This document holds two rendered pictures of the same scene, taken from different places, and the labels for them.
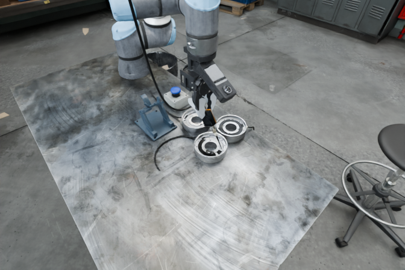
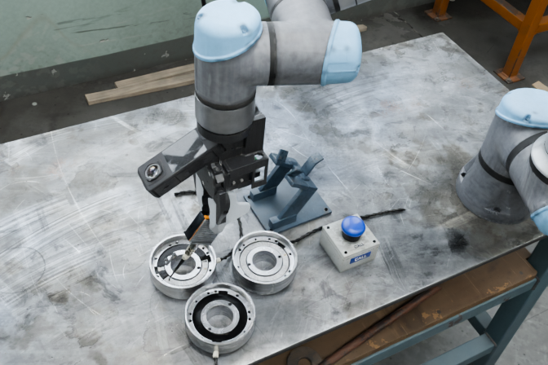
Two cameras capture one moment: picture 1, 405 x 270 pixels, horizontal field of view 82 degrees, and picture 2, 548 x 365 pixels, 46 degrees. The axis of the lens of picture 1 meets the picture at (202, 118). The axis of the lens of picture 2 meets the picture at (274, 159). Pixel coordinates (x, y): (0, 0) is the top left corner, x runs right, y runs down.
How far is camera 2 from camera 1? 96 cm
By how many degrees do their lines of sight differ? 67
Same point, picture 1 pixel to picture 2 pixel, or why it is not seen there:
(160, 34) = (528, 179)
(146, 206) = (121, 173)
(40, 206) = not seen: hidden behind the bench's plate
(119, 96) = (393, 160)
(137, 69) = (469, 182)
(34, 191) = not seen: hidden behind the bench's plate
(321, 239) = not seen: outside the picture
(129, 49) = (488, 139)
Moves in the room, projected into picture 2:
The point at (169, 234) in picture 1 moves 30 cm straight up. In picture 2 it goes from (67, 190) to (37, 51)
